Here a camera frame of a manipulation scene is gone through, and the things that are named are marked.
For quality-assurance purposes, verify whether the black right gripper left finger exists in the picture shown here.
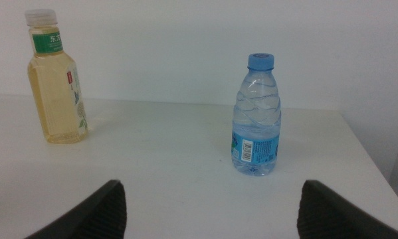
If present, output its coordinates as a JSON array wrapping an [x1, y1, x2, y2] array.
[[24, 179, 128, 239]]

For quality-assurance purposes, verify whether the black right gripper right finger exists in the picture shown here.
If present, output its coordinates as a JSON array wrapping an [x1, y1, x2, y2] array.
[[296, 179, 398, 239]]

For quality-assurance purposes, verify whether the clear water bottle blue cap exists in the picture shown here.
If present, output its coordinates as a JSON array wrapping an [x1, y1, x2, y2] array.
[[231, 52, 282, 177]]

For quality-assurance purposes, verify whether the yellow tea bottle green label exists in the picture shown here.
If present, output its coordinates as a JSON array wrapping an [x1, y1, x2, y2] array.
[[24, 9, 88, 145]]

